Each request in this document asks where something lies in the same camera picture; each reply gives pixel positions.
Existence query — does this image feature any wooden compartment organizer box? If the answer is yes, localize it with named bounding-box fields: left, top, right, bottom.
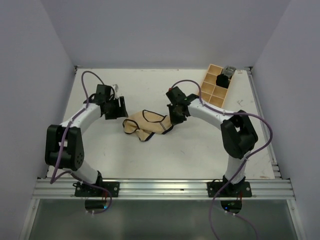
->
left=198, top=64, right=234, bottom=108

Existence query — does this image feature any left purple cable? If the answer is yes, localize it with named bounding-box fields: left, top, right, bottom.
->
left=49, top=70, right=113, bottom=215

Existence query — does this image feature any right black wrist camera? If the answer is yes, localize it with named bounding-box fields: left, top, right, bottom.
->
left=166, top=86, right=187, bottom=105

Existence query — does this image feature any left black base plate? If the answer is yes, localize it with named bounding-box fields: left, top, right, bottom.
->
left=72, top=181, right=120, bottom=198

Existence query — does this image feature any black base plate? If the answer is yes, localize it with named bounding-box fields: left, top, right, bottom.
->
left=206, top=180, right=253, bottom=198
left=72, top=181, right=120, bottom=198

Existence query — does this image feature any rolled black garment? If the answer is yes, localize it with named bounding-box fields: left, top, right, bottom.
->
left=216, top=74, right=230, bottom=89

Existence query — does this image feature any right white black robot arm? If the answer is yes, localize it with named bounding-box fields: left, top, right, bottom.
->
left=166, top=91, right=258, bottom=197

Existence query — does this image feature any aluminium front rail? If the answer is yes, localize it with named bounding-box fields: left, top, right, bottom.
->
left=32, top=177, right=295, bottom=200

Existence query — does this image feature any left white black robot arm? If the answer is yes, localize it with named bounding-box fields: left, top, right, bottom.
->
left=45, top=96, right=128, bottom=197

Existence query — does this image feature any beige underwear with navy trim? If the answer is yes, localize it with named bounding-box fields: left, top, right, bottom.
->
left=122, top=109, right=174, bottom=142

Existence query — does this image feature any aluminium rail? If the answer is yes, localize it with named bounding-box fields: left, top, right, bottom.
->
left=32, top=177, right=295, bottom=200
left=246, top=67, right=283, bottom=180

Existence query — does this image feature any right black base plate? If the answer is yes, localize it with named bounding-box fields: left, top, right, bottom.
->
left=206, top=180, right=253, bottom=198

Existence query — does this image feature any aluminium right side rail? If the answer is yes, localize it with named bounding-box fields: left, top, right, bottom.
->
left=246, top=67, right=283, bottom=180

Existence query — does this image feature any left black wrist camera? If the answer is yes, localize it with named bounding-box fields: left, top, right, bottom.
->
left=93, top=84, right=119, bottom=105

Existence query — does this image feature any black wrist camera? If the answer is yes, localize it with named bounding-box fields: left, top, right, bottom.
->
left=166, top=86, right=187, bottom=105
left=93, top=84, right=119, bottom=105

